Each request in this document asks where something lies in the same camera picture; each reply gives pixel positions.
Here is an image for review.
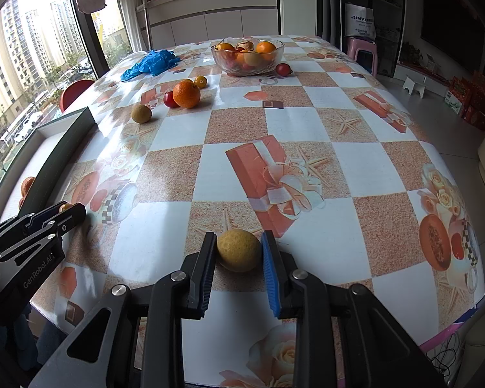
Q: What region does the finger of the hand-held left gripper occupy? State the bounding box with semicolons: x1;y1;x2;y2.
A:
0;203;87;268
0;201;72;248

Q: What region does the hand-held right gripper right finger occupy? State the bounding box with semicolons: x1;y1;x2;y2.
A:
261;230;447;388

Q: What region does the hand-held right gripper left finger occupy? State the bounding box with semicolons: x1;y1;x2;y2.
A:
29;232;218;388

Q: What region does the round yellow-green fruit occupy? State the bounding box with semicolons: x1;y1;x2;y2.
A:
216;229;263;273

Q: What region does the dark green cardboard box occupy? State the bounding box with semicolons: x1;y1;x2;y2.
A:
0;106;98;227

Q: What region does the brown-green kiwi fruit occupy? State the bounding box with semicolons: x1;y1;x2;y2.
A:
131;104;153;124

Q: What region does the clear glass bowl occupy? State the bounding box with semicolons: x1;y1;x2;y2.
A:
211;38;285;77

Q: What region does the red chair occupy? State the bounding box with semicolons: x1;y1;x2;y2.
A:
60;80;96;113

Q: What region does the blue crumpled cloth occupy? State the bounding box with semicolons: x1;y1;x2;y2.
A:
120;49;181;82

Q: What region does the small white step stool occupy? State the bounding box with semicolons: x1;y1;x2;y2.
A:
402;76;428;98

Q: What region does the pink plastic stool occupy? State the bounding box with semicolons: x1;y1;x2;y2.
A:
345;36;379;78

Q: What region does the white cabinet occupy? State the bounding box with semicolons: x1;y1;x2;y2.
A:
136;0;281;49

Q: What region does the stack of red boxes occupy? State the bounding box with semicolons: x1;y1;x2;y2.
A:
445;70;485;132

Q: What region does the white shopping bag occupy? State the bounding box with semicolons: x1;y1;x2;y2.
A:
344;3;378;41

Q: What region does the grey curtain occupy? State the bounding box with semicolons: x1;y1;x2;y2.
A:
314;0;343;46

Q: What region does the black television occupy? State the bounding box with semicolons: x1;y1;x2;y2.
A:
419;0;485;69

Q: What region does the black cable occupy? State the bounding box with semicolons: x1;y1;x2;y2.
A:
426;329;463;378

